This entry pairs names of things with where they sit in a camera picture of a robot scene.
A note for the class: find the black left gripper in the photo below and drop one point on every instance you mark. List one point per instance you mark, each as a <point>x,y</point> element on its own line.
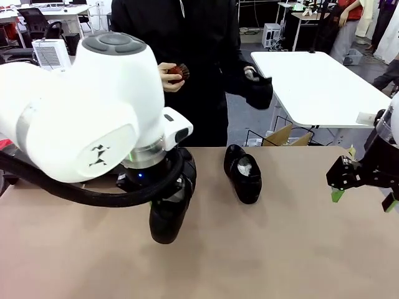
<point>140,179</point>

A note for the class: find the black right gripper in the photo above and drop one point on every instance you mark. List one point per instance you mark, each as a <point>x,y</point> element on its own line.
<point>374,168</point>

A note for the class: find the person's left forearm black sleeve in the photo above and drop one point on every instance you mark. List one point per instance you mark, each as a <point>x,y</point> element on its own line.
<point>237,78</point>

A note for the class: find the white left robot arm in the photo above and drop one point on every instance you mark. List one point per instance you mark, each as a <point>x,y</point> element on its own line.
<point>78,118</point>

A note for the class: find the person's left hand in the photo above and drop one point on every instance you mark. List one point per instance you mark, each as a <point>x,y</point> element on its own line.
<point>251,74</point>

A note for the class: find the white stuffing paper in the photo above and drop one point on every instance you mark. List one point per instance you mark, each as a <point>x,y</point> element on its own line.
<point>245,166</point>

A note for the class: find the person in dark trousers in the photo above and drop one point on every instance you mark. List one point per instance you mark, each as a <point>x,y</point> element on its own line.
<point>386,78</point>

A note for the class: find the white folding table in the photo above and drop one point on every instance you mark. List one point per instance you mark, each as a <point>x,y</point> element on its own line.
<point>311,87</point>

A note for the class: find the grey plastic bin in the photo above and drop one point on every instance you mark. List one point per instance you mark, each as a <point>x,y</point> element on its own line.
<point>353,57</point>

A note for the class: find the person in black jacket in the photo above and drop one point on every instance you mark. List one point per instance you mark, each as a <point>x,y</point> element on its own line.
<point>199,46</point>

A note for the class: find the person in red shirt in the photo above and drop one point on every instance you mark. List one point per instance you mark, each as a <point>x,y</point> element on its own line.
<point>346,34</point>

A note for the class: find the black computer tower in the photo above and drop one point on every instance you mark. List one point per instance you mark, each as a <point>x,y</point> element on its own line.
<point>72,43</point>

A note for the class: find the person in cream top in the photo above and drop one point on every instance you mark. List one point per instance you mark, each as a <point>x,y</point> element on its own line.
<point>368,18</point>

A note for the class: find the white air purifier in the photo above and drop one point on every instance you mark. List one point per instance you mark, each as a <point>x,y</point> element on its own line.
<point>46,54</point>

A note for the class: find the white computer case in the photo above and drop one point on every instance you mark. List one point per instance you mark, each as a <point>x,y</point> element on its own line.
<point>272,35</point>

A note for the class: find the black visitor chair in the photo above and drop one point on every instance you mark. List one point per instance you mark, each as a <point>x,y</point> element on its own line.
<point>15,53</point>

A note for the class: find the white office desk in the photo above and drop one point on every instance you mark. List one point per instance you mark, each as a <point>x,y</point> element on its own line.
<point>62,11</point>

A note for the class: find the black high-back office chair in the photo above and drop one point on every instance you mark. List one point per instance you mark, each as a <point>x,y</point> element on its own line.
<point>34,20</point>

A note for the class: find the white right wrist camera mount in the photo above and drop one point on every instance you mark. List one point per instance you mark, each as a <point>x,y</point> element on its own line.
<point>364,117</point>

